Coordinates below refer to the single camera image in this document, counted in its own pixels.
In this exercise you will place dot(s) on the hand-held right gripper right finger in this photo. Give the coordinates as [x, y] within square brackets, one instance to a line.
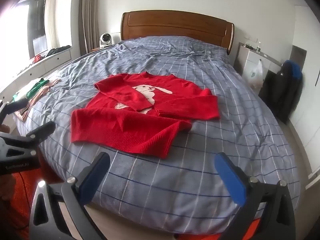
[231, 177]

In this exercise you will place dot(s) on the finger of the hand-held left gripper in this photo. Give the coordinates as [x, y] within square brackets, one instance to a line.
[13, 107]
[42, 130]

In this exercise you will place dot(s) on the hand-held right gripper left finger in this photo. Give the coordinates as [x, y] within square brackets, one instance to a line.
[93, 177]

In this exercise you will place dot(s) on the red sweater with white print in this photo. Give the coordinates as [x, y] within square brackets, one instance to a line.
[130, 130]

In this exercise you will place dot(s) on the dark clothes pile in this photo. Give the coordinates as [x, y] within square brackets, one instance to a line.
[58, 50]

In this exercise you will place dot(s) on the person's left hand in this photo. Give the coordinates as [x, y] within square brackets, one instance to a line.
[3, 128]

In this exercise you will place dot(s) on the orange cloth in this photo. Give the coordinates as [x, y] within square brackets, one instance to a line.
[25, 182]

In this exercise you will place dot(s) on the white garment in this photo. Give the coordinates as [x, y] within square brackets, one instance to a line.
[25, 90]

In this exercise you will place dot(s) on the pink garment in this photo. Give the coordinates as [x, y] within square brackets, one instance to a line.
[37, 97]

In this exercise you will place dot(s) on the green garment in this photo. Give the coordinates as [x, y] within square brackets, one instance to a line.
[36, 88]

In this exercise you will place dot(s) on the bed with grey plaid sheet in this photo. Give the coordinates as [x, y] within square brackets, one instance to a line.
[200, 155]

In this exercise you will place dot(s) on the white window bench cabinet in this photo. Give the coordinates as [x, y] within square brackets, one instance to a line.
[37, 70]

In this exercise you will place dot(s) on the small red cloth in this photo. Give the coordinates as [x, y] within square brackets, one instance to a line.
[37, 58]

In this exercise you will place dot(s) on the window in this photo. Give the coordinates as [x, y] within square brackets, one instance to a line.
[35, 22]

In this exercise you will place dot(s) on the black and blue backpack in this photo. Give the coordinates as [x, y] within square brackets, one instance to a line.
[280, 92]

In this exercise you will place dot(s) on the white plastic bag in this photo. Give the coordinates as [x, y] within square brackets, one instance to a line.
[253, 73]

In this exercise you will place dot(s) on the beige curtain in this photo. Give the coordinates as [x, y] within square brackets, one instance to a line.
[88, 17]

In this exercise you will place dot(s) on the white nightstand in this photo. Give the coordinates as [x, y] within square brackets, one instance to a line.
[270, 63]

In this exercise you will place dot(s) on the small bottle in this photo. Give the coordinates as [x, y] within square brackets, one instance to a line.
[258, 46]

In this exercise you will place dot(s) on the wooden headboard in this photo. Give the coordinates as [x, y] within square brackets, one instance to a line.
[175, 25]

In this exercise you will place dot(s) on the white camera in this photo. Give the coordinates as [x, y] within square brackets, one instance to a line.
[105, 40]

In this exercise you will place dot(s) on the grey wall panel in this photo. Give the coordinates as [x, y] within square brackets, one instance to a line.
[298, 53]

